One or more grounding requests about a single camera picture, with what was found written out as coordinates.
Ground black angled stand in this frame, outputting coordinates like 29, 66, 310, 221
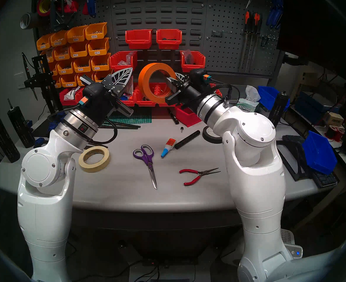
276, 135, 313, 182

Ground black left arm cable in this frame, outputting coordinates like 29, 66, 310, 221
88, 117, 119, 146

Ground glue bottle with blue cap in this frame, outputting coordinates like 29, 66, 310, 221
161, 138, 177, 159

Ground tall black capped cylinder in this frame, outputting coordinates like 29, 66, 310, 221
269, 91, 290, 127

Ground grey duct tape roll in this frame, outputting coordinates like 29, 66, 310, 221
20, 13, 38, 30

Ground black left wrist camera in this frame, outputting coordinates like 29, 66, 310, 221
79, 83, 107, 109

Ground black keyboard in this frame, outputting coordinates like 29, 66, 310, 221
311, 171, 338, 188

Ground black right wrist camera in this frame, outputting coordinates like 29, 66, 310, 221
189, 68, 213, 85

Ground purple handled scissors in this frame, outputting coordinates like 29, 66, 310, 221
133, 145, 158, 190

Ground black metal stand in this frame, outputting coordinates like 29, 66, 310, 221
24, 54, 63, 114

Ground black marker pen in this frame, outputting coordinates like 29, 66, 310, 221
168, 108, 180, 125

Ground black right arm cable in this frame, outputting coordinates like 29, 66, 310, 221
207, 83, 241, 108

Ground clear plastic parts bag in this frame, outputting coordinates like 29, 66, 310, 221
119, 52, 135, 66

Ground white plastic parts bag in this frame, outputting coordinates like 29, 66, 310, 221
64, 86, 81, 101

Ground blue handled hanging tool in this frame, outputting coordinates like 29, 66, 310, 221
82, 0, 101, 18

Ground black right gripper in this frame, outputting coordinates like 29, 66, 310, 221
165, 73, 211, 112

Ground beige masking tape roll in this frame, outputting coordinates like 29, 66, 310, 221
79, 146, 111, 173

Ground black cylinder with metal tip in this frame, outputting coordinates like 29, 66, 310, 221
7, 98, 35, 149

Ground white grey air purifier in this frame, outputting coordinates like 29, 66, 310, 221
279, 229, 303, 259

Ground black tape roll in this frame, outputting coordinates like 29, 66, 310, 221
202, 126, 223, 144

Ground black hanging clamp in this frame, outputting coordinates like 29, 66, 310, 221
49, 0, 73, 31

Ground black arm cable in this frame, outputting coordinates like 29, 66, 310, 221
88, 117, 119, 146
207, 83, 241, 108

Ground Kimtech tissue box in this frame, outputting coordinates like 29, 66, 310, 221
236, 85, 261, 113

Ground green cutting mat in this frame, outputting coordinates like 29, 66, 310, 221
108, 108, 152, 125

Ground blue plastic bin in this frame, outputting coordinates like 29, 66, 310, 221
302, 130, 338, 175
258, 85, 279, 111

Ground black monitor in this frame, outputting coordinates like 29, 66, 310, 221
276, 0, 346, 85

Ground orange tape roll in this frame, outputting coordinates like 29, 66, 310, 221
138, 63, 178, 104

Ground black plastic tube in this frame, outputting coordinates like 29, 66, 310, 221
174, 130, 201, 150

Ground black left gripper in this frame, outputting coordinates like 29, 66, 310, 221
81, 67, 134, 128

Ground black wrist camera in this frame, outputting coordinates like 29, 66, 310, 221
189, 68, 213, 85
79, 83, 107, 109

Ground black power strip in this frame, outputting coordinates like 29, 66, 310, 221
144, 256, 199, 267

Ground red white tape roll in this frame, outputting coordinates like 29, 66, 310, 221
57, 0, 80, 13

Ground dark blue crate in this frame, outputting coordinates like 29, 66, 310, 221
295, 90, 326, 120

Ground red handled needle-nose pliers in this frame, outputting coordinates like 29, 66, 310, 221
179, 167, 221, 187

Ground blue handled hanging pliers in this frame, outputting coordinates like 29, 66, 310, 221
266, 0, 284, 29

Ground black ribbed cylinder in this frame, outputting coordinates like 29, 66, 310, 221
0, 119, 21, 163

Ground small cardboard box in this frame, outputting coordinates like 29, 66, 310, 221
323, 111, 344, 127

